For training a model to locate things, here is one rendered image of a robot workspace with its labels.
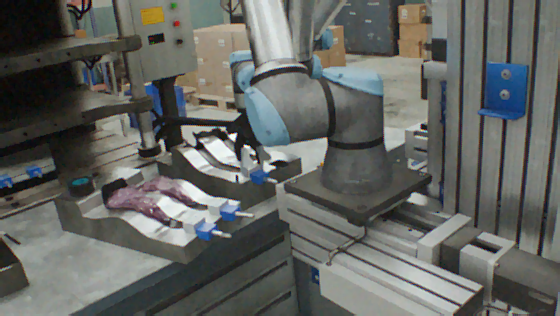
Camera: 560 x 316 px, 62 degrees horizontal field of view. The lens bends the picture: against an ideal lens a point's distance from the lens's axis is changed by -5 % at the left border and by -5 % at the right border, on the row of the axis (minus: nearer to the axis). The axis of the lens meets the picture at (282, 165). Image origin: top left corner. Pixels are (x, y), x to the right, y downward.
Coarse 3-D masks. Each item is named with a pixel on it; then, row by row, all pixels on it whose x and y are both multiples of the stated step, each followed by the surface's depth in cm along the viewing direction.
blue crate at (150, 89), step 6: (150, 84) 557; (126, 90) 535; (150, 90) 559; (156, 90) 556; (180, 90) 521; (156, 96) 498; (180, 96) 522; (156, 102) 500; (180, 102) 524; (156, 108) 502
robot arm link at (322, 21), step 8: (320, 0) 134; (328, 0) 132; (336, 0) 132; (344, 0) 133; (320, 8) 134; (328, 8) 134; (336, 8) 134; (320, 16) 135; (328, 16) 135; (320, 24) 137; (328, 24) 138; (320, 32) 139
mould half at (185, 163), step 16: (208, 144) 168; (224, 144) 170; (160, 160) 177; (176, 160) 166; (192, 160) 160; (224, 160) 163; (272, 160) 158; (288, 160) 156; (176, 176) 170; (192, 176) 162; (208, 176) 154; (224, 176) 149; (240, 176) 148; (272, 176) 151; (288, 176) 156; (208, 192) 157; (224, 192) 150; (240, 192) 143; (256, 192) 148; (272, 192) 153
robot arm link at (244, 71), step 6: (240, 66) 126; (246, 66) 122; (252, 66) 121; (240, 72) 123; (246, 72) 120; (252, 72) 120; (240, 78) 121; (246, 78) 120; (240, 84) 122; (246, 84) 120
